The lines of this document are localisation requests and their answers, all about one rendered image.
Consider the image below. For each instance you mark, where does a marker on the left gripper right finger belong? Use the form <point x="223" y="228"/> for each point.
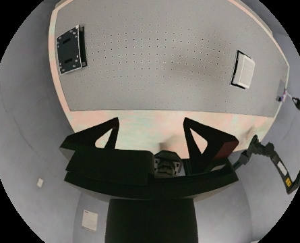
<point x="219" y="144"/>

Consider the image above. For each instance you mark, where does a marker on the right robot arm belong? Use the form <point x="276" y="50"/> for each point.
<point x="268" y="150"/>

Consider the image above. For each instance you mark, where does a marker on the white tube carrier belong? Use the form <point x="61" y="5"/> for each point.
<point x="244" y="71"/>

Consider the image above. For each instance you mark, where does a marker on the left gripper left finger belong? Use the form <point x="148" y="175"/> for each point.
<point x="89" y="136"/>

